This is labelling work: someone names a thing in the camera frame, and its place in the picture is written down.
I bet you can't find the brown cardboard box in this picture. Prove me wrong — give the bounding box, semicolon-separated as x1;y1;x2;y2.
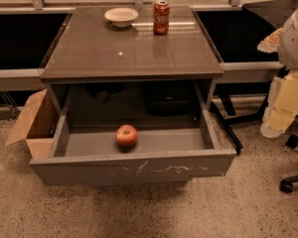
5;89;59;159

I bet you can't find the dark side table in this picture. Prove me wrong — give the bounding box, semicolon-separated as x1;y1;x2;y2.
210;0;298;152

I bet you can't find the white ceramic bowl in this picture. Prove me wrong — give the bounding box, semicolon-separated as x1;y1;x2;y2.
104;8;138;28

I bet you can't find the red cola can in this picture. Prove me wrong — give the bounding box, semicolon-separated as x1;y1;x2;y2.
153;0;170;35

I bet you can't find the grey counter cabinet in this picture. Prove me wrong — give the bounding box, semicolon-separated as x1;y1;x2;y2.
38;5;224;117

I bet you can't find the grey open top drawer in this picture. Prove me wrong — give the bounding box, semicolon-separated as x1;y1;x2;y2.
29;79;237;187

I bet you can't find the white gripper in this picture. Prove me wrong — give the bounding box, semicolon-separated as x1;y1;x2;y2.
257;8;298;138

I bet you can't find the red apple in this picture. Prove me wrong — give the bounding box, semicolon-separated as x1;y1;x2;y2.
115;125;138;147

